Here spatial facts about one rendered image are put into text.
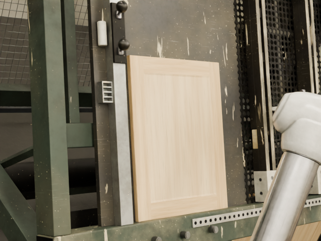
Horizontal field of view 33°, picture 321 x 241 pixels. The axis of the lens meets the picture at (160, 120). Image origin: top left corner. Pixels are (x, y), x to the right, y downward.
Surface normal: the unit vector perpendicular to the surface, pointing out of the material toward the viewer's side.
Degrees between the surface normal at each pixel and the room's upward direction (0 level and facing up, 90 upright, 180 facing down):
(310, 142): 68
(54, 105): 58
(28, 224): 0
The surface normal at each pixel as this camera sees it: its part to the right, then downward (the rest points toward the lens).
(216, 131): 0.64, -0.07
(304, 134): -0.29, -0.08
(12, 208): 0.29, -0.88
